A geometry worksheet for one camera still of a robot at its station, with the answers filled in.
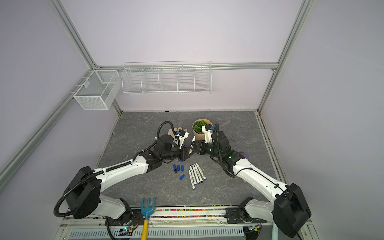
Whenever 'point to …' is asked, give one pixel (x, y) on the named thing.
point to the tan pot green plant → (197, 128)
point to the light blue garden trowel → (275, 232)
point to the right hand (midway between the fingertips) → (192, 144)
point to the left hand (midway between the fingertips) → (195, 152)
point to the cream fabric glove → (171, 132)
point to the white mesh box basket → (100, 90)
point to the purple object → (244, 154)
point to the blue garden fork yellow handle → (147, 211)
